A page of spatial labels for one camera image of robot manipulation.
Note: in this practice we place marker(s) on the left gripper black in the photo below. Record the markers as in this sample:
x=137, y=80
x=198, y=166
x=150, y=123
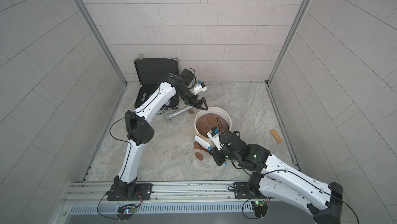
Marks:
x=192, y=102

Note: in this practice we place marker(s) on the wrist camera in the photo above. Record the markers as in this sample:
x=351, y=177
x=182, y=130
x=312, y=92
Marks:
x=199, y=87
x=214, y=135

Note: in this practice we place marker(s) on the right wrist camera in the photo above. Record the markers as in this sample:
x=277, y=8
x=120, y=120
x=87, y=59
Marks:
x=214, y=135

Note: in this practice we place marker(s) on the aluminium front rail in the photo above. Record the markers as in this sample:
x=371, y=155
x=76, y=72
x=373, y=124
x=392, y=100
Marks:
x=194, y=191

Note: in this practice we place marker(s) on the circuit board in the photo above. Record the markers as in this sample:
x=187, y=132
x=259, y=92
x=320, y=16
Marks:
x=260, y=209
x=125, y=212

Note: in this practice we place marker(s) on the right circuit board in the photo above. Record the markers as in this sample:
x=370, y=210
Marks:
x=260, y=209

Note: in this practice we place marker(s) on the white ceramic pot with soil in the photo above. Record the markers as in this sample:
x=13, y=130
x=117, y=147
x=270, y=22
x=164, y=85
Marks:
x=205, y=120

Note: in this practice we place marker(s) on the small wooden block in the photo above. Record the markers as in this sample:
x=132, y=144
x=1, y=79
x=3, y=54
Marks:
x=276, y=136

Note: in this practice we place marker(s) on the left circuit board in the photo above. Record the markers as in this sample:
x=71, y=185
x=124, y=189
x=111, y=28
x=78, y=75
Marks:
x=125, y=212

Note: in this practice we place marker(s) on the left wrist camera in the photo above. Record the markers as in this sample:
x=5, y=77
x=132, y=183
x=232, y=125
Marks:
x=199, y=87

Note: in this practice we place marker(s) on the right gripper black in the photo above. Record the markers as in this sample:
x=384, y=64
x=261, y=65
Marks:
x=217, y=156

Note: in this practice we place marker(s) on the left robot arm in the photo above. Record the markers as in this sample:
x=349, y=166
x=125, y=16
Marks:
x=140, y=131

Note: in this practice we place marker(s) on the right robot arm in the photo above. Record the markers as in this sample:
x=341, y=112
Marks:
x=273, y=178

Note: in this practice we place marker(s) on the black poker chip case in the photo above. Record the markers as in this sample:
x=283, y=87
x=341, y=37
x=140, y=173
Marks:
x=151, y=72

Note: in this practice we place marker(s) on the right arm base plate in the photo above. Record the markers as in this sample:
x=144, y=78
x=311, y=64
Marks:
x=241, y=191

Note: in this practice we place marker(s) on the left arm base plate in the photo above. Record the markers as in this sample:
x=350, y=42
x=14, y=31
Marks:
x=130, y=192

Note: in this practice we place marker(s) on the brown mud piece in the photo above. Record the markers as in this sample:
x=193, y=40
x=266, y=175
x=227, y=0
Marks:
x=196, y=145
x=199, y=156

